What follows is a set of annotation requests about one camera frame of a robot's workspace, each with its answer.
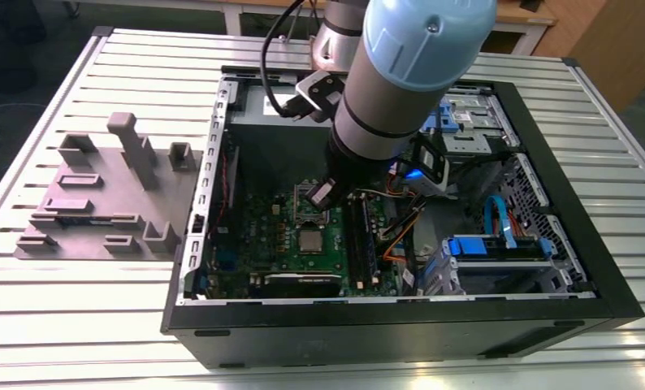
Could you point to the CPU with silver top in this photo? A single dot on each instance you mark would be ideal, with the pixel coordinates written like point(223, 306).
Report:
point(311, 241)

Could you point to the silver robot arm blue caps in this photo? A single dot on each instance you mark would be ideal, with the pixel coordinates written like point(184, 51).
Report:
point(387, 81)

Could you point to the CPU socket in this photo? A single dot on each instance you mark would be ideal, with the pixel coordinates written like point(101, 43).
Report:
point(296, 243)

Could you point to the long black RAM slot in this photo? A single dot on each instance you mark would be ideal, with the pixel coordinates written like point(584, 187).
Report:
point(352, 239)

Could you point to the installed black RAM stick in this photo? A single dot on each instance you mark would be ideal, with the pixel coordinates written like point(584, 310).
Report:
point(368, 239)

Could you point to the grey power supply unit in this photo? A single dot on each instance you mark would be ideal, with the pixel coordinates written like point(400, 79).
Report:
point(267, 150)

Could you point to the green motherboard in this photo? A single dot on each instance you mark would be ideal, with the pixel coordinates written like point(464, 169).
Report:
point(261, 227)

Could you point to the blue plastic drive latch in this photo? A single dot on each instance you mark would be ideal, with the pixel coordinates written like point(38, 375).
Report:
point(446, 122)

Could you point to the silver drive cage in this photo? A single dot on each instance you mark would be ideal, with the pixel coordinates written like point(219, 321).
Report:
point(472, 142)

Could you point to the black graphics card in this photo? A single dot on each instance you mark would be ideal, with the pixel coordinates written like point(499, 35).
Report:
point(300, 282)

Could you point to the hard disk in blue carrier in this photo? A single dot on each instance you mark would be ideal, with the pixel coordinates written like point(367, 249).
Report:
point(522, 251)

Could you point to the silver disk bay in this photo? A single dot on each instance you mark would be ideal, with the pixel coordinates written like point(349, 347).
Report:
point(508, 266)

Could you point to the black open PC case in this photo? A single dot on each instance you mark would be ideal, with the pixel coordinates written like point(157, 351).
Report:
point(353, 341)

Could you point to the grey parts rack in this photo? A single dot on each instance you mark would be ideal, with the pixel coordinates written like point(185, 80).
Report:
point(116, 211)

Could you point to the spare RAM stick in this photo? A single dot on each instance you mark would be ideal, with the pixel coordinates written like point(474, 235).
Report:
point(85, 222)

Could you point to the small black desk device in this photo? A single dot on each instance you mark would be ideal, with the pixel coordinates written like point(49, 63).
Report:
point(530, 5)

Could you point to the wooden cabinet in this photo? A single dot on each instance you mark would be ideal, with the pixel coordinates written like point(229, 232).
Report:
point(619, 48)

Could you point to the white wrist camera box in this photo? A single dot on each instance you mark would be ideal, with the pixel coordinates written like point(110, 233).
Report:
point(321, 87)
point(435, 162)

